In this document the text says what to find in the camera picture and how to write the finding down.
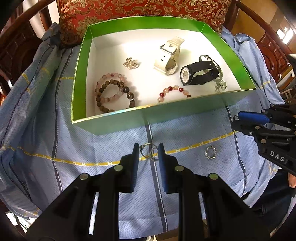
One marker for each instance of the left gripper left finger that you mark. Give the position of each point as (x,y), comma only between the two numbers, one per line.
(128,175)

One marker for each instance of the black wrist watch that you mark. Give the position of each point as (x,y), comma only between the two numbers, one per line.
(198,73)

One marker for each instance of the person's hand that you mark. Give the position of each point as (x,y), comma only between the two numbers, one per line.
(291,180)

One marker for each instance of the light blue striped cloth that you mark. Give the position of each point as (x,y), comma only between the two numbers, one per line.
(42,152)

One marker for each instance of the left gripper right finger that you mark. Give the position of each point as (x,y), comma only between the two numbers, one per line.
(167,166)

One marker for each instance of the white wrist watch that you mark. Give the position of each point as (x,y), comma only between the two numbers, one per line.
(166,61)

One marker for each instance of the green white cardboard box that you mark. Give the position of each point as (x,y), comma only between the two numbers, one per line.
(147,69)

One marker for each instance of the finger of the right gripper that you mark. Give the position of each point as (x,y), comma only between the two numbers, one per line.
(244,126)
(258,118)

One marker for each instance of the dark wooden chair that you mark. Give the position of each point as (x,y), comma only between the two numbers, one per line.
(19,41)

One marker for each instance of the crystal flower brooch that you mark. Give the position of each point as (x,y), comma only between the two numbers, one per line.
(131,63)

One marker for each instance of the silver metal bangle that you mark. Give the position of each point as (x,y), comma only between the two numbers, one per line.
(207,57)

